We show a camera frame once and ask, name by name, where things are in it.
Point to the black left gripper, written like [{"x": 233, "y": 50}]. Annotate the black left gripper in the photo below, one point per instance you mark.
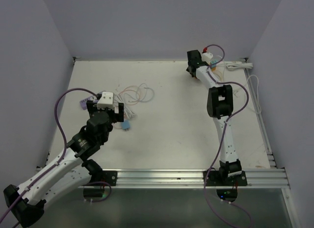
[{"x": 116, "y": 117}]

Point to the blue charger plug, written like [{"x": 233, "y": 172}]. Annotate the blue charger plug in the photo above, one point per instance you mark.
[{"x": 125, "y": 125}]

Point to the purple power strip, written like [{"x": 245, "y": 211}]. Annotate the purple power strip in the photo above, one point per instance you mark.
[{"x": 93, "y": 99}]

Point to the orange power strip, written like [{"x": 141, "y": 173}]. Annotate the orange power strip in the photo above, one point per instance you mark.
[{"x": 214, "y": 69}]

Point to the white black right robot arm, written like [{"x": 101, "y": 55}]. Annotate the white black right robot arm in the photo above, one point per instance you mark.
[{"x": 220, "y": 106}]

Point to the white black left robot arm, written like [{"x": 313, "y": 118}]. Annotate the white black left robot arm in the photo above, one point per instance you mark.
[{"x": 27, "y": 200}]

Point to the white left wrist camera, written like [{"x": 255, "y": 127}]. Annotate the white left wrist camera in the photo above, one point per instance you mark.
[{"x": 106, "y": 100}]

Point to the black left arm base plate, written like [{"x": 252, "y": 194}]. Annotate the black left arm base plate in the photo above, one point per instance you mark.
[{"x": 109, "y": 176}]

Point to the aluminium mounting rail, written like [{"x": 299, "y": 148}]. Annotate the aluminium mounting rail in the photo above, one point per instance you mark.
[{"x": 150, "y": 178}]

